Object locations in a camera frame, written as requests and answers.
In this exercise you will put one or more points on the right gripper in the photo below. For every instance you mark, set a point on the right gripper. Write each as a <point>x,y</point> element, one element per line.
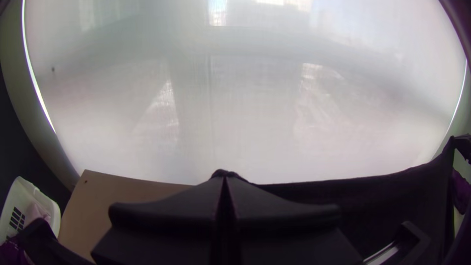
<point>465,147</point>

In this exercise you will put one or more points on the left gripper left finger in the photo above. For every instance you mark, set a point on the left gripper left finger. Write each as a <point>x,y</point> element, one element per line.
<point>169,228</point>

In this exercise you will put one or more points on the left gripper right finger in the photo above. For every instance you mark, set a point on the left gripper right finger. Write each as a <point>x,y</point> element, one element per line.
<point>279,228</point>

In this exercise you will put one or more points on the dark t-shirt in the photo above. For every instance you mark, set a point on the dark t-shirt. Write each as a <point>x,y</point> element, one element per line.
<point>368,206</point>

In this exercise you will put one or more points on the black garment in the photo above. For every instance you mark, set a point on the black garment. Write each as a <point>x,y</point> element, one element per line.
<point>463,191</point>

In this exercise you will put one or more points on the white laundry basket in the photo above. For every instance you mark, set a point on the white laundry basket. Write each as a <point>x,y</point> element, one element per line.
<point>22,191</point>

